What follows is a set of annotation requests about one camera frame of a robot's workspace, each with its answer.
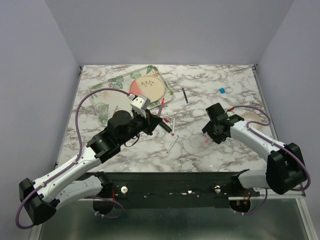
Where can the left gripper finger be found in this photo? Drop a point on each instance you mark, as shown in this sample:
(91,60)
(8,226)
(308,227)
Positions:
(152,122)
(149,115)

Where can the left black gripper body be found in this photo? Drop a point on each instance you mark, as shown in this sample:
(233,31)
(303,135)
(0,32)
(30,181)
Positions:
(139,124)

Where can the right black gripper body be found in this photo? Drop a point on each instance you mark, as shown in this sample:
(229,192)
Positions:
(214,123)

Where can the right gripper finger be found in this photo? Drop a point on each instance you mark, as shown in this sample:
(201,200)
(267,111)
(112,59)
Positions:
(215,132)
(216,112)

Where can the white pen blue tip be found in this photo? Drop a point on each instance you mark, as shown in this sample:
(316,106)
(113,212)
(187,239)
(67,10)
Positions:
(172,144)

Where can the pink pen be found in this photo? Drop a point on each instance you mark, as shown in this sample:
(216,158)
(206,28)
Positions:
(161,107)

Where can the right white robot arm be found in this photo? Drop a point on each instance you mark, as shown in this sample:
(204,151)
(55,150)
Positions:
(285,167)

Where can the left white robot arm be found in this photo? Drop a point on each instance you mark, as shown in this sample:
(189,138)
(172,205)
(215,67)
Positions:
(39,197)

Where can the white pen red tip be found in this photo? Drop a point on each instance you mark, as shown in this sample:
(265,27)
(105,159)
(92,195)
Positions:
(173,126)

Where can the blue pen cap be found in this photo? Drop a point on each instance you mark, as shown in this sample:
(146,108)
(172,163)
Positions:
(222,90)

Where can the dark blue pen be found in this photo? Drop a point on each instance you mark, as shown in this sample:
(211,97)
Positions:
(185,95)

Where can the black marker blue tip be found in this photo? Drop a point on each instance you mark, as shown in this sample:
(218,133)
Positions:
(165,127)

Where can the pink cream plate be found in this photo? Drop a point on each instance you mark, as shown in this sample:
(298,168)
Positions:
(151,87)

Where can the leaf patterned tray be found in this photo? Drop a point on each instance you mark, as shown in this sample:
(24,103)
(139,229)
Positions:
(106,103)

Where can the small patterned bowl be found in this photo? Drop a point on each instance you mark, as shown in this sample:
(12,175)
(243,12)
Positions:
(252,116)

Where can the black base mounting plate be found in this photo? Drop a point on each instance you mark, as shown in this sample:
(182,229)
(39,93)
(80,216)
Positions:
(151,190)

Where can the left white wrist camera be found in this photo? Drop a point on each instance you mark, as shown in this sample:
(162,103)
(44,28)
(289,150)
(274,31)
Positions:
(139,104)

